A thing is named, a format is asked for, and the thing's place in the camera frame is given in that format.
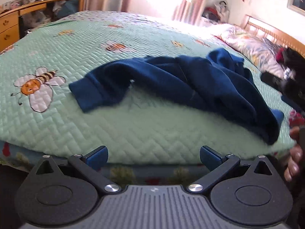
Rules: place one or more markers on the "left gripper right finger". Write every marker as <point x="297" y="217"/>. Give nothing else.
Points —
<point x="249" y="193"/>

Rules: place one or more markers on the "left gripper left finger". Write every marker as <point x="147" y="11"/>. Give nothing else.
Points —
<point x="61" y="193"/>

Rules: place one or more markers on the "dark blue knit sweater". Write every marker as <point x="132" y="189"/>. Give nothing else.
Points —
<point x="218" y="83"/>

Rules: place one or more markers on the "dark clothes pile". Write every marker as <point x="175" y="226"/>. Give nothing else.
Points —
<point x="291" y="59"/>

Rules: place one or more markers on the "person's right hand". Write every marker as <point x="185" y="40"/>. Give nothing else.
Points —
<point x="296" y="157"/>

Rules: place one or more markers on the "floral folded duvet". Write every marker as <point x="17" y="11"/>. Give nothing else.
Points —
<point x="260" y="52"/>

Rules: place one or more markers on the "wooden headboard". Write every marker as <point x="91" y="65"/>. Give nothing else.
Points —
<point x="264" y="30"/>

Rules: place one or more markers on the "green bee quilted bedspread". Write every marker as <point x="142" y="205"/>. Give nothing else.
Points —
<point x="39" y="114"/>

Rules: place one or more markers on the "cluttered bedside table pile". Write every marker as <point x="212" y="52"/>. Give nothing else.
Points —
<point x="219" y="12"/>

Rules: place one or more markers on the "right pink curtain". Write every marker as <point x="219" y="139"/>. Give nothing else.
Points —
<point x="189" y="11"/>

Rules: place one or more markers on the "wooden corner desk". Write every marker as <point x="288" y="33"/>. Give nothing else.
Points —
<point x="10" y="25"/>

